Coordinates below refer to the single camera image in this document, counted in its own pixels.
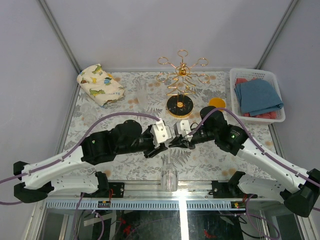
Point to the short clear wine glass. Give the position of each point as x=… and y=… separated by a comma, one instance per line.
x=169, y=175

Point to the blue folded cloth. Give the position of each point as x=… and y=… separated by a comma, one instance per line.
x=257, y=96

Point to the red cloth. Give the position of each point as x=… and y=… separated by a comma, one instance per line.
x=265, y=115

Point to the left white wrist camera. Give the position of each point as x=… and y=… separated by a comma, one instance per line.
x=160, y=132

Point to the white plastic basket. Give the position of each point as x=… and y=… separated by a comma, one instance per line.
x=255, y=96

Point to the tall clear flute glass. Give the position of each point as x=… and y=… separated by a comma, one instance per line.
x=142, y=93

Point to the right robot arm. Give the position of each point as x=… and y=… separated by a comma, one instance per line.
x=295, y=187

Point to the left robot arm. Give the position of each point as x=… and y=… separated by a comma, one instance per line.
x=49, y=177

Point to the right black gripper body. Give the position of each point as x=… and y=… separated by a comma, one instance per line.
x=202, y=134

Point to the floral table mat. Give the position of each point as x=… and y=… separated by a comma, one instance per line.
x=205, y=162

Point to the clear glass near left edge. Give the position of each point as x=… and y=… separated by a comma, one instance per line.
x=89, y=113

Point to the gold wine glass rack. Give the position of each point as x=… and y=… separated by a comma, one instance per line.
x=181, y=85

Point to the aluminium front rail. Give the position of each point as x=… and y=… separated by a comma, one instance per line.
x=149, y=195

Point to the yellow plastic goblet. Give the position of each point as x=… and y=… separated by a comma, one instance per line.
x=217, y=103

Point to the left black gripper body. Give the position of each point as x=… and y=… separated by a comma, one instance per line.
x=146, y=142

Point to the dinosaur print cloth bag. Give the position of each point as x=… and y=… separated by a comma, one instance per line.
x=100, y=85

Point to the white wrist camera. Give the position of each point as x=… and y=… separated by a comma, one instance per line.
x=183, y=129
x=160, y=132

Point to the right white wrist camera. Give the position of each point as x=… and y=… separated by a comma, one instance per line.
x=183, y=129

